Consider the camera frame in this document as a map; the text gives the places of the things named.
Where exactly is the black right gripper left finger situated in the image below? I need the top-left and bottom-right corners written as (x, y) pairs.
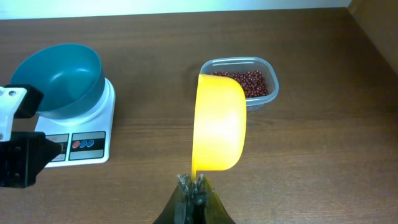
top-left (153, 174), bottom-right (193, 224)

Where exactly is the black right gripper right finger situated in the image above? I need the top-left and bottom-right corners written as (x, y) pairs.
top-left (194, 174), bottom-right (235, 224)

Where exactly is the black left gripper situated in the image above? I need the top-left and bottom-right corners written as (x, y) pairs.
top-left (1, 132), bottom-right (62, 189)

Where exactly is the yellow plastic measuring scoop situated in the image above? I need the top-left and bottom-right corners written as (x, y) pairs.
top-left (191, 74), bottom-right (247, 180)

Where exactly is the white digital kitchen scale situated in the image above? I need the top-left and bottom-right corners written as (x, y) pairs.
top-left (35, 79), bottom-right (116, 168)

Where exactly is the blue plastic bowl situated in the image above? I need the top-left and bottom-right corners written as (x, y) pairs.
top-left (10, 44), bottom-right (105, 119)

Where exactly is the clear plastic bean container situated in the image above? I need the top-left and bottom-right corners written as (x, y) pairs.
top-left (200, 57), bottom-right (279, 111)

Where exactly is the red beans pile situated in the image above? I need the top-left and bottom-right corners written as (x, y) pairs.
top-left (212, 70), bottom-right (269, 98)

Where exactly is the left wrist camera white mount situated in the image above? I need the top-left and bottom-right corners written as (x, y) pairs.
top-left (1, 84), bottom-right (44, 142)

